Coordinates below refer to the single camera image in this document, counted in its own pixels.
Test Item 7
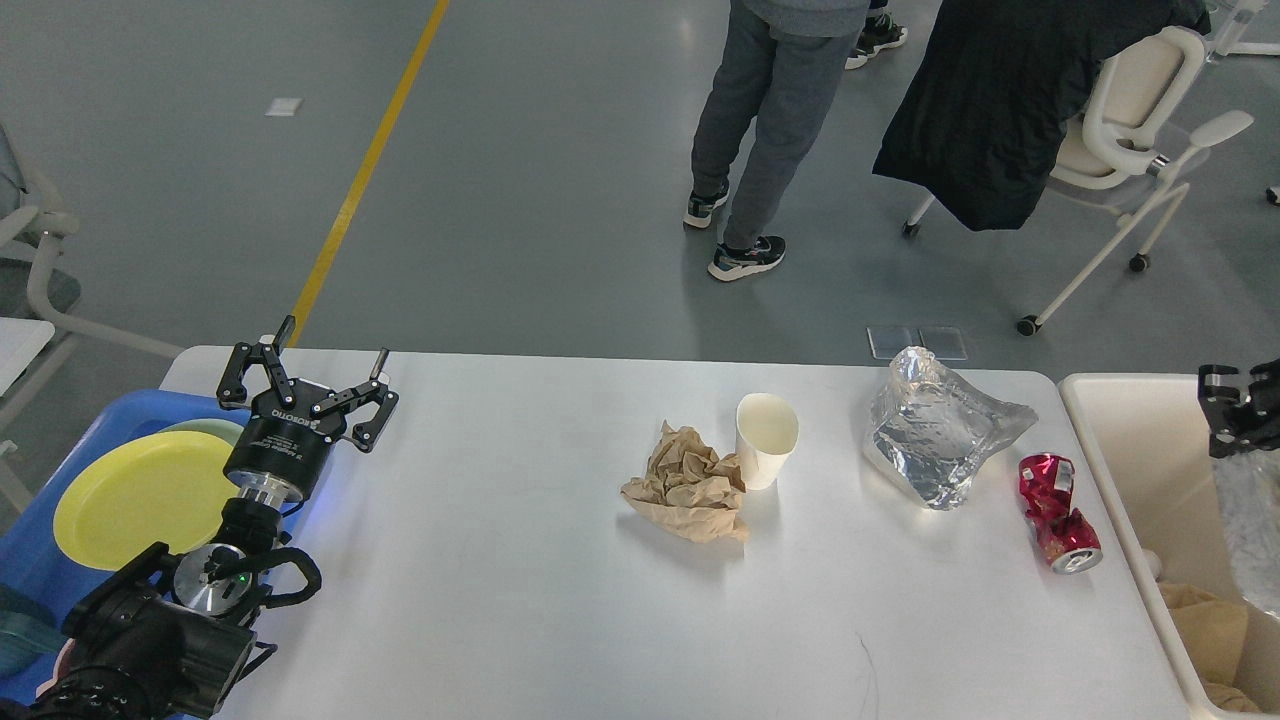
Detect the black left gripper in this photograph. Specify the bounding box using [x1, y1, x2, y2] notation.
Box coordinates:
[215, 316, 399, 501]

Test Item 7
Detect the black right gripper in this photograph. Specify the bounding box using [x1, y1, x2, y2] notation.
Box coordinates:
[1198, 357, 1279, 457]

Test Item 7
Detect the yellow plastic plate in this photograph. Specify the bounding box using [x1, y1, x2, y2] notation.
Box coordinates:
[52, 430, 237, 571]

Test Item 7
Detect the crushed red can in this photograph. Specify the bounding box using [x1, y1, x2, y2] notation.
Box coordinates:
[1018, 454, 1103, 575]

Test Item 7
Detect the brown paper bag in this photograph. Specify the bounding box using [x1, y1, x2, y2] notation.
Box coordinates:
[1158, 582, 1249, 691]

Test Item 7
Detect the clear plastic wrap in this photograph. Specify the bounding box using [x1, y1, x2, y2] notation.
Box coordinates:
[863, 346, 1039, 511]

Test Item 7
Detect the pink ribbed mug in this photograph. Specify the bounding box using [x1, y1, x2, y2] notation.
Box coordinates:
[49, 639, 76, 682]

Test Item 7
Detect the white paper cup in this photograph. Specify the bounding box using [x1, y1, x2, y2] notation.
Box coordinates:
[735, 393, 799, 491]

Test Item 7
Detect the brown paper ball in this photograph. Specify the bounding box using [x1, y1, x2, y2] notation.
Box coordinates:
[620, 423, 750, 543]
[1201, 682, 1262, 714]

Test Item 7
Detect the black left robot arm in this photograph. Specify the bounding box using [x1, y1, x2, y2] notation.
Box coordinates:
[3, 316, 399, 719]

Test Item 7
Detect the cream plastic bin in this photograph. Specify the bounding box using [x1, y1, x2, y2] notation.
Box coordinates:
[1060, 373, 1242, 719]

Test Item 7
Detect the white office chair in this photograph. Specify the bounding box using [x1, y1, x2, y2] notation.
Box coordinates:
[902, 26, 1256, 336]

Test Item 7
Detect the white side table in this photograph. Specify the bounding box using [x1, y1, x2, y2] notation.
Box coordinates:
[1, 316, 79, 429]

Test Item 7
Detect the clear floor plate right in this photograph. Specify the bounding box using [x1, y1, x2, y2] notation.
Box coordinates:
[918, 325, 969, 361]

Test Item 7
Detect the clear floor plate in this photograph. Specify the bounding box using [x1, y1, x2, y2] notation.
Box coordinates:
[867, 325, 920, 360]
[918, 325, 969, 361]

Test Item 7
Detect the clear floor plate left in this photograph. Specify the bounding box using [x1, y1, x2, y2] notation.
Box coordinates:
[867, 325, 920, 360]

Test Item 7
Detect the white chair base far right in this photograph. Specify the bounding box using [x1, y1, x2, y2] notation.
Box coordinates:
[1204, 1, 1279, 61]

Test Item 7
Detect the black jacket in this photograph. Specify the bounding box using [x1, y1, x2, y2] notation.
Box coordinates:
[873, 1, 1212, 231]

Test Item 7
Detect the dark sneaker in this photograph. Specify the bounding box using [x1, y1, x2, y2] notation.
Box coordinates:
[844, 12, 909, 70]

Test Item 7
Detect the person in grey trousers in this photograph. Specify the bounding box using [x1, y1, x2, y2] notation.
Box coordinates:
[684, 1, 870, 282]

